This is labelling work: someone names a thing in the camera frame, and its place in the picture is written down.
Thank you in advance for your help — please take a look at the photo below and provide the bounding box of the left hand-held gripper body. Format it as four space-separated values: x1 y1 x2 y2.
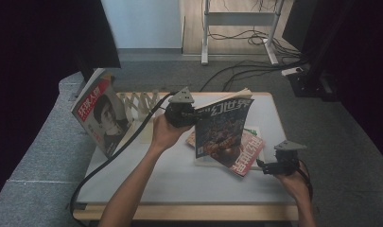
164 87 198 129

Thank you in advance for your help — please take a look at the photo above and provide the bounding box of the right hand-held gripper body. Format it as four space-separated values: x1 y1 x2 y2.
273 139 307 176

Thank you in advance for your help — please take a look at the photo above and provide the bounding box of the dark blue illustrated magazine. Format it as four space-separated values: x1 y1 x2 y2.
193 87 254 159

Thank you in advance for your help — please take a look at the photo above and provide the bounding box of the red-brown magazine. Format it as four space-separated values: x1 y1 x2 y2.
185 127 267 178

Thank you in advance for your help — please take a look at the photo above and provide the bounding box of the beige expandable book rack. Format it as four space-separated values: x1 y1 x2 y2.
116 89 165 145

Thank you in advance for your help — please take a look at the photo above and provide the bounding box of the white magazine with snowy scene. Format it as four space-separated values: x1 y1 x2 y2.
193 126 267 171

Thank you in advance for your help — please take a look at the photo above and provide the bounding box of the portrait magazine with red label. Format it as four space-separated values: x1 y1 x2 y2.
70 68 135 161

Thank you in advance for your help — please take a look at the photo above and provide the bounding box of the person's right hand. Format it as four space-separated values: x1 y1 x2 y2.
275 169 311 202

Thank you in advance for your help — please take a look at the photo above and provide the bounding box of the person's left hand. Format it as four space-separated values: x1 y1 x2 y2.
149 113 193 152

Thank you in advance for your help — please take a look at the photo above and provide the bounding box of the black stand with heavy base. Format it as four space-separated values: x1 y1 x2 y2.
287 0 354 102

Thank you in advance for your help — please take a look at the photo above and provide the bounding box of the white power strip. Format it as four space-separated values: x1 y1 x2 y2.
281 66 305 77

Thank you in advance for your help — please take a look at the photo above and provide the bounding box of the black curtain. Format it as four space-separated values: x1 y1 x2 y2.
0 0 122 211
302 0 383 166

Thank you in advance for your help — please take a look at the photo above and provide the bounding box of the black panel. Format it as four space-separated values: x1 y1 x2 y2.
282 0 310 51

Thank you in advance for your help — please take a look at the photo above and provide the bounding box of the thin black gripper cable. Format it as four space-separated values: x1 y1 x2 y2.
297 159 315 202

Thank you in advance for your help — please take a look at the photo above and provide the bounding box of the tangle of black floor cables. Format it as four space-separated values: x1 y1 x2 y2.
199 0 310 93

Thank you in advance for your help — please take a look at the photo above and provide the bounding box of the white desk frame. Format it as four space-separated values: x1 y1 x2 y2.
200 0 287 66

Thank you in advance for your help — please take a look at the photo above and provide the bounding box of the thick black gripper cable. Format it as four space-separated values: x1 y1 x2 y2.
69 91 178 227

